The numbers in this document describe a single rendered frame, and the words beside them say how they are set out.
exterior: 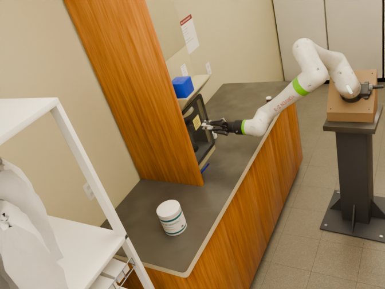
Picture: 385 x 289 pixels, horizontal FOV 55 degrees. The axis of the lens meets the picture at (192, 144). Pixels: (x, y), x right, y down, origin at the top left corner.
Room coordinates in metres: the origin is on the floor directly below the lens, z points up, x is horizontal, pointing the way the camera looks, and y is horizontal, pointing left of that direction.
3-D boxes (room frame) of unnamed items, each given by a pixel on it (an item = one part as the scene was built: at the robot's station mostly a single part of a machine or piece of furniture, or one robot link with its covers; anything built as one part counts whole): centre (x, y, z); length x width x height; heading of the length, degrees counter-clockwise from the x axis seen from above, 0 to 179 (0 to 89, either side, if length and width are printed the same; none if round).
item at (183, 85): (1.97, -0.04, 1.56); 0.10 x 0.10 x 0.09; 53
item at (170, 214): (1.56, 0.23, 1.02); 0.13 x 0.13 x 0.15
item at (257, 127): (1.90, -0.39, 1.20); 0.14 x 0.13 x 0.11; 53
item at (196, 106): (2.08, -0.06, 1.19); 0.30 x 0.01 x 0.40; 142
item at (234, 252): (2.26, -0.11, 0.45); 2.05 x 0.67 x 0.90; 143
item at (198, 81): (2.05, -0.10, 1.46); 0.32 x 0.12 x 0.10; 143
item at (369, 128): (2.08, -1.10, 0.92); 0.32 x 0.32 x 0.04; 49
